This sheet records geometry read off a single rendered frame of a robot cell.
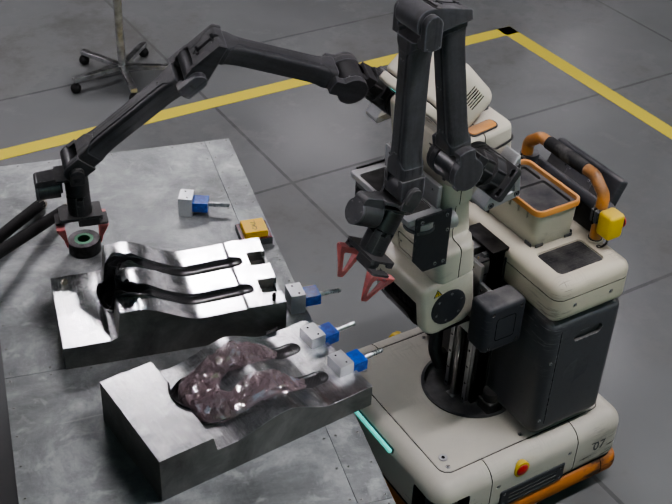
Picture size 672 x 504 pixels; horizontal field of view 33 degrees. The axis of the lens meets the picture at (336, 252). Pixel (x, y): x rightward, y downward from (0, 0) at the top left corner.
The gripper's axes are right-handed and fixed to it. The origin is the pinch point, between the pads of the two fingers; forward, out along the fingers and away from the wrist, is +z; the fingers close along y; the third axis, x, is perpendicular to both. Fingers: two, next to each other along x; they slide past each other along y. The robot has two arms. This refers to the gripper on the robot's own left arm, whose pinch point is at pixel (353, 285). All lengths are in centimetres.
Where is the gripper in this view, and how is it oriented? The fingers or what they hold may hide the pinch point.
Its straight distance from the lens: 242.6
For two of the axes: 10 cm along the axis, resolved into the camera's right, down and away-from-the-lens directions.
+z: -4.2, 8.5, 3.3
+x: 7.4, 1.2, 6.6
